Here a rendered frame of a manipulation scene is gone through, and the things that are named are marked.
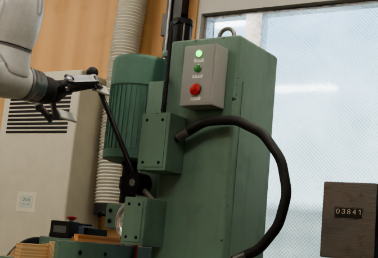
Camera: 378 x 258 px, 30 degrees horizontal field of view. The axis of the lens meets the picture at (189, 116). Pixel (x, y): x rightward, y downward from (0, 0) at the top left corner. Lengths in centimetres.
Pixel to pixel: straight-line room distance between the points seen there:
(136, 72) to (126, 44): 162
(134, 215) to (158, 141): 20
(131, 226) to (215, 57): 48
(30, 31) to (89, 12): 231
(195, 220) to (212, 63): 40
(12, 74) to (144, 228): 50
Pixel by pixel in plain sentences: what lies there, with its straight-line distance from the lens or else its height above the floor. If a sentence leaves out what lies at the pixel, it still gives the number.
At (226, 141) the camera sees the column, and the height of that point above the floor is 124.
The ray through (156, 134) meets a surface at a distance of 181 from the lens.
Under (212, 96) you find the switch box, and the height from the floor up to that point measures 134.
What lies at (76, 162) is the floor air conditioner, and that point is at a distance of 358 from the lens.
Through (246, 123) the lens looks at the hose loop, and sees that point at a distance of 172.
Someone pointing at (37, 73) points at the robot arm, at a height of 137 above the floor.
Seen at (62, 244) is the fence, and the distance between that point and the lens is 182.
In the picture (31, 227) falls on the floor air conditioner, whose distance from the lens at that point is 366.
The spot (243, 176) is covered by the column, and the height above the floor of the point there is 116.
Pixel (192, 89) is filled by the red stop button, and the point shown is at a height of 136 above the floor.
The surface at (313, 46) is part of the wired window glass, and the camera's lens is 342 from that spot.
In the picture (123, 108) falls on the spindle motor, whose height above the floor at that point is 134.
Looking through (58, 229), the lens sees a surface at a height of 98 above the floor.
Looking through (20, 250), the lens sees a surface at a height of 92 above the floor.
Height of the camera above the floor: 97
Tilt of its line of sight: 10 degrees up
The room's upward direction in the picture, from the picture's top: 5 degrees clockwise
